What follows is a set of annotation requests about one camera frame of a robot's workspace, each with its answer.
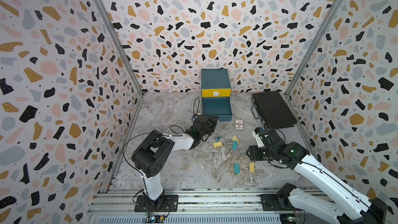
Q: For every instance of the yellow binder clip centre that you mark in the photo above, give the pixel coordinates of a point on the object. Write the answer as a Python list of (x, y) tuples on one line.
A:
[(217, 144)]

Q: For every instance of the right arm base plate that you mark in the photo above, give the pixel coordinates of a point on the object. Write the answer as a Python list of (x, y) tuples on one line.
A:
[(274, 202)]

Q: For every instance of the yellow binder clip upper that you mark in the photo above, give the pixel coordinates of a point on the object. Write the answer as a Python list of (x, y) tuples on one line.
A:
[(235, 139)]

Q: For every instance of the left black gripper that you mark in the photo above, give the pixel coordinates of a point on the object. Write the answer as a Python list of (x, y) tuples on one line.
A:
[(212, 122)]

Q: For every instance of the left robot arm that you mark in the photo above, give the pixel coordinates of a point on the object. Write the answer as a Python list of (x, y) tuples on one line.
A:
[(152, 154)]

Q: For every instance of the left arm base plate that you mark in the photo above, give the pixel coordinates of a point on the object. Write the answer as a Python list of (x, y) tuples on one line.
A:
[(165, 203)]

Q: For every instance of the yellow binder clip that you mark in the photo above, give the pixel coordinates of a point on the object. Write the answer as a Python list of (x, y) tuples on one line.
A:
[(235, 139), (251, 167), (217, 144)]

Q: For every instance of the yellow top drawer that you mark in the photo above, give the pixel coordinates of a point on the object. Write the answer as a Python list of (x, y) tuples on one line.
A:
[(216, 92)]

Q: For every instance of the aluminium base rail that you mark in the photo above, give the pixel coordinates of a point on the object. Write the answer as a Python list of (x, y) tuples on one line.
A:
[(210, 206)]

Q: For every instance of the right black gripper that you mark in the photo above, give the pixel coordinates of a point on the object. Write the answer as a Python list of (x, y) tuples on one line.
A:
[(252, 153)]

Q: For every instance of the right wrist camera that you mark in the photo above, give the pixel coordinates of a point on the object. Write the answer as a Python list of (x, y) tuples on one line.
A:
[(256, 134)]

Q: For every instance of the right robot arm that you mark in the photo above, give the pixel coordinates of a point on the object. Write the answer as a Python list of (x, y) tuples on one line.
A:
[(347, 205)]

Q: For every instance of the yellow binder clip lower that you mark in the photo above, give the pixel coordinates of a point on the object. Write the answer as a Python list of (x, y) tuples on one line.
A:
[(251, 167)]

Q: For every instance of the teal drawer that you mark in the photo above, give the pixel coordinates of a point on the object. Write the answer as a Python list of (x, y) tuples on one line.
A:
[(217, 107)]

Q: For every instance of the small card packet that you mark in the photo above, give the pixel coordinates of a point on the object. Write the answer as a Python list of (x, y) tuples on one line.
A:
[(239, 124)]

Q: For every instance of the teal drawer cabinet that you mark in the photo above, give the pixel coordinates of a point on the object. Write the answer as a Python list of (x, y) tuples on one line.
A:
[(215, 79)]

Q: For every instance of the small circuit board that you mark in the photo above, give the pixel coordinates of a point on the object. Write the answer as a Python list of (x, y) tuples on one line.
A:
[(155, 219)]

